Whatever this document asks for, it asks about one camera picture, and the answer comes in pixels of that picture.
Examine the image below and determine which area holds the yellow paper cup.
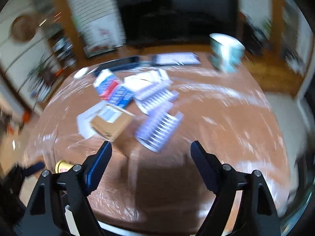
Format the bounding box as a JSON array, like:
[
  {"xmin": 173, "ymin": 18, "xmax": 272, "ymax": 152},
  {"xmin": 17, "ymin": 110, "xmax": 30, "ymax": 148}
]
[{"xmin": 55, "ymin": 160, "xmax": 74, "ymax": 173}]

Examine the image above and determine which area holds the brown cardboard box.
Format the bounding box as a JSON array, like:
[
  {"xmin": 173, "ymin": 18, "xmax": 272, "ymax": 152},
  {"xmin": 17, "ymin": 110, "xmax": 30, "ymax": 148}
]
[{"xmin": 90, "ymin": 103, "xmax": 134, "ymax": 142}]

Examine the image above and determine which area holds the white plastic box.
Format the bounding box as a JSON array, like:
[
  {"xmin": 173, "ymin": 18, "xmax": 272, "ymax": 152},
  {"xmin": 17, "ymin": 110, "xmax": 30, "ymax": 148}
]
[{"xmin": 76, "ymin": 101, "xmax": 106, "ymax": 139}]

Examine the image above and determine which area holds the white slotted plastic tray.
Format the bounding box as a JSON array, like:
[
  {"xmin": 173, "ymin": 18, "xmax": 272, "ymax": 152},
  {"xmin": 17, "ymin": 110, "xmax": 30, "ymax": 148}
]
[{"xmin": 135, "ymin": 108, "xmax": 184, "ymax": 153}]

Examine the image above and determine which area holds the blue red medicine box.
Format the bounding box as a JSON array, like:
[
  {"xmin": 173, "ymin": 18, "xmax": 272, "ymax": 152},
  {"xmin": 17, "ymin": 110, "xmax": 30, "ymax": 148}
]
[{"xmin": 93, "ymin": 69, "xmax": 133, "ymax": 109}]

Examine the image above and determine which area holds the clear plastic table cover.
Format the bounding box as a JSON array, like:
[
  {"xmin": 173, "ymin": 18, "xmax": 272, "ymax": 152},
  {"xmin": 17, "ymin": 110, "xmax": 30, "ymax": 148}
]
[{"xmin": 24, "ymin": 62, "xmax": 292, "ymax": 224}]

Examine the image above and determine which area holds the white earbuds case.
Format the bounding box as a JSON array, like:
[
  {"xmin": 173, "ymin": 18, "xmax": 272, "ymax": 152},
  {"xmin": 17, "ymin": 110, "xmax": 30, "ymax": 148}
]
[{"xmin": 73, "ymin": 67, "xmax": 89, "ymax": 79}]

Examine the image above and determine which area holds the teal ceramic mug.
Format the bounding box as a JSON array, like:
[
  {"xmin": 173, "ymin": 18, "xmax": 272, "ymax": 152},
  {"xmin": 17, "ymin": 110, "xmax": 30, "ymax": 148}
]
[{"xmin": 209, "ymin": 33, "xmax": 245, "ymax": 73}]

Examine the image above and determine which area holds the smartphone with lit screen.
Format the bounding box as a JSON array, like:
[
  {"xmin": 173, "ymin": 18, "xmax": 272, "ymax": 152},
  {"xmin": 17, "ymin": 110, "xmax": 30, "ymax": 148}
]
[{"xmin": 152, "ymin": 52, "xmax": 201, "ymax": 65}]

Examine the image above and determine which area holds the black television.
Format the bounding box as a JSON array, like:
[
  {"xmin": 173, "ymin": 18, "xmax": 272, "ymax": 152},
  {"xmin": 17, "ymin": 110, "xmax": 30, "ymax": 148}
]
[{"xmin": 116, "ymin": 0, "xmax": 238, "ymax": 46}]

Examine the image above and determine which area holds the round wall picture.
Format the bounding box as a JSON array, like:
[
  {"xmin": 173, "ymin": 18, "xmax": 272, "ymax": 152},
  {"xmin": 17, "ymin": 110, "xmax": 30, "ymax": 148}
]
[{"xmin": 10, "ymin": 14, "xmax": 38, "ymax": 43}]

